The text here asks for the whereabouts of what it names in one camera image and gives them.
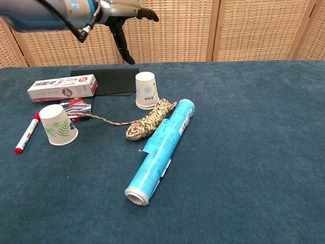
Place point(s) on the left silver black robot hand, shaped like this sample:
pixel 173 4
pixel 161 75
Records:
pixel 119 10

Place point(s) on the white cup blue flower print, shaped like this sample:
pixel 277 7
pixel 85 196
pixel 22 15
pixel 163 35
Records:
pixel 146 86

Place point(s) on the white cup green fern print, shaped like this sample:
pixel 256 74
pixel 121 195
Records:
pixel 57 124

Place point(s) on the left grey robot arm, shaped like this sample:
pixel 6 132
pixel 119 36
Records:
pixel 30 15

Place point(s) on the black flat pouch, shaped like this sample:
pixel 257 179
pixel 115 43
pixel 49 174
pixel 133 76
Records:
pixel 114 81

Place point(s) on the white pink toothpaste box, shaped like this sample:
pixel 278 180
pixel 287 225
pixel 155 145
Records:
pixel 61 89

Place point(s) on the black box with building print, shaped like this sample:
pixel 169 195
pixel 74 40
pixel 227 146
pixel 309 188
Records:
pixel 78 106

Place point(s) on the woven bamboo folding screen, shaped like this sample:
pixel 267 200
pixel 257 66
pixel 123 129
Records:
pixel 241 30

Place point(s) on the blue plastic wrap roll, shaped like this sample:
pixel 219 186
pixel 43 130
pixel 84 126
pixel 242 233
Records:
pixel 162 142

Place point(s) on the red white marker pen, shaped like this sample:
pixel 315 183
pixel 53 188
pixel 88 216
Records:
pixel 26 133

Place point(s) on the dark teal table cloth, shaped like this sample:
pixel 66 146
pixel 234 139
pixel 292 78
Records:
pixel 241 152

